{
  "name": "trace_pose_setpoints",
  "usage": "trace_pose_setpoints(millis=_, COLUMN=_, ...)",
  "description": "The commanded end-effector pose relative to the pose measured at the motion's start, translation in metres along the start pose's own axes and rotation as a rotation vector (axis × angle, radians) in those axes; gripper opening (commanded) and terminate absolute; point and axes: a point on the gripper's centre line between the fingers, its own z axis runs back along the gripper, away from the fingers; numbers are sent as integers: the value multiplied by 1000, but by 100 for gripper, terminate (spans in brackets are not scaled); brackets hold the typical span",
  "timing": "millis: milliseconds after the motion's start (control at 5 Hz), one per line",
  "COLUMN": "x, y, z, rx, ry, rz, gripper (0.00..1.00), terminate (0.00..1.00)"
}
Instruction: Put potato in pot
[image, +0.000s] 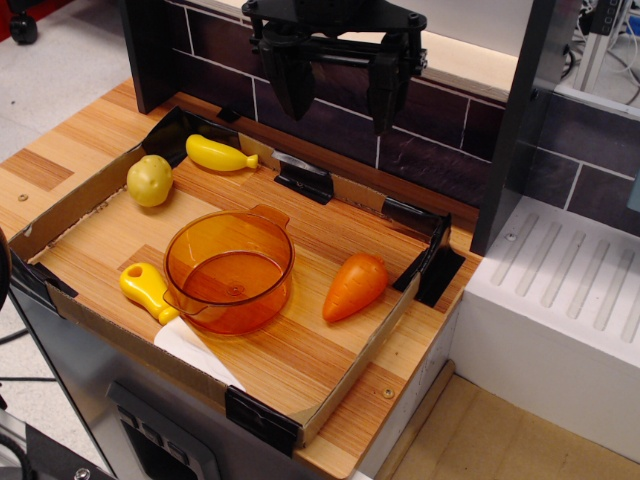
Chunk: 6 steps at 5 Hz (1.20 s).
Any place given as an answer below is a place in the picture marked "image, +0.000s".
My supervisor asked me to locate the white toy sink drainboard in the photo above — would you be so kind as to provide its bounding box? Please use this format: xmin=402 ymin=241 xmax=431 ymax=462
xmin=450 ymin=198 xmax=639 ymax=460

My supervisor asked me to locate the dark grey vertical post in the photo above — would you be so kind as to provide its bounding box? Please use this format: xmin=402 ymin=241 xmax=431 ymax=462
xmin=471 ymin=0 xmax=580 ymax=256

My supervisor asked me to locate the yellow handled white toy knife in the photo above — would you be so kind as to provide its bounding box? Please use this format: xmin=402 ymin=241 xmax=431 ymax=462
xmin=119 ymin=262 xmax=246 ymax=392

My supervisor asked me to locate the orange transparent plastic pot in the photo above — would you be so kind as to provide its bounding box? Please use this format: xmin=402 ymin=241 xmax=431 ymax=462
xmin=163 ymin=205 xmax=295 ymax=335

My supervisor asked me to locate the black office chair wheel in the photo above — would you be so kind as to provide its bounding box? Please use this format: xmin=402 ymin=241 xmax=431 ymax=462
xmin=9 ymin=12 xmax=38 ymax=45

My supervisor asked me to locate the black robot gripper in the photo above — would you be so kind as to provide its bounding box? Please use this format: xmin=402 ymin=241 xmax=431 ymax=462
xmin=241 ymin=1 xmax=427 ymax=135

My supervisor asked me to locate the yellow toy potato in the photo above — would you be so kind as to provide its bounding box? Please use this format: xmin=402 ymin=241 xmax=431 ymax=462
xmin=127 ymin=155 xmax=173 ymax=207

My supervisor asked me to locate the orange toy carrot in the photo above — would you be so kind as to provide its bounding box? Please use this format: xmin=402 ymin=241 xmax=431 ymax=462
xmin=322 ymin=253 xmax=388 ymax=323

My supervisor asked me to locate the cardboard fence with black tape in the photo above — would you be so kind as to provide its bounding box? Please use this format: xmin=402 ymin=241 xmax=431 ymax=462
xmin=1 ymin=106 xmax=475 ymax=477

